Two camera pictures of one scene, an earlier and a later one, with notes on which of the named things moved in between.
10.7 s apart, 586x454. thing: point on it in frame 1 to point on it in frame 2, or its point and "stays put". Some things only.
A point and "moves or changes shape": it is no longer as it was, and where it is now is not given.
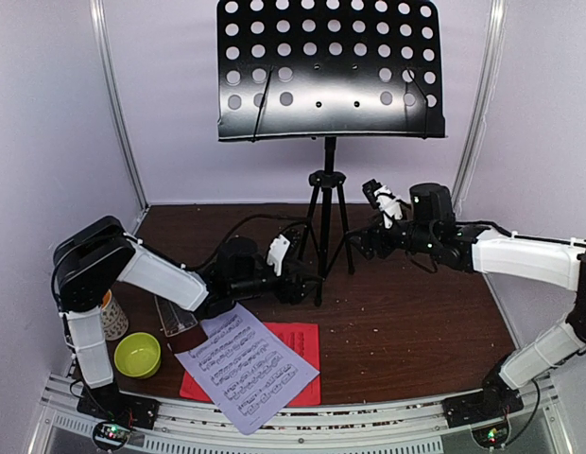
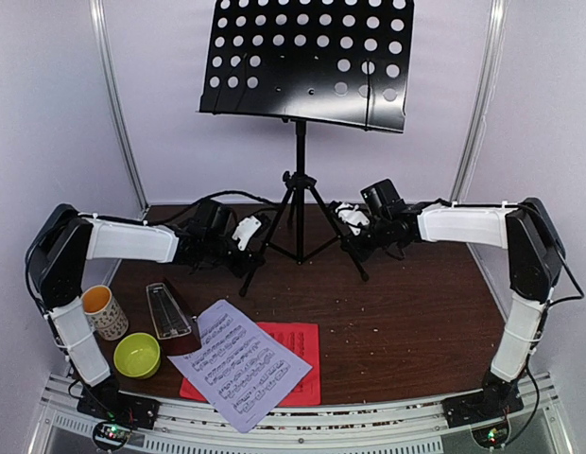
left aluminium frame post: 98,11 stays put
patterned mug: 115,323 stays put
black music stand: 327,70 moves or changes shape
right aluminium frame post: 482,101 stays put
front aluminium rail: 537,426 stays put
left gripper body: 284,294 to 236,267
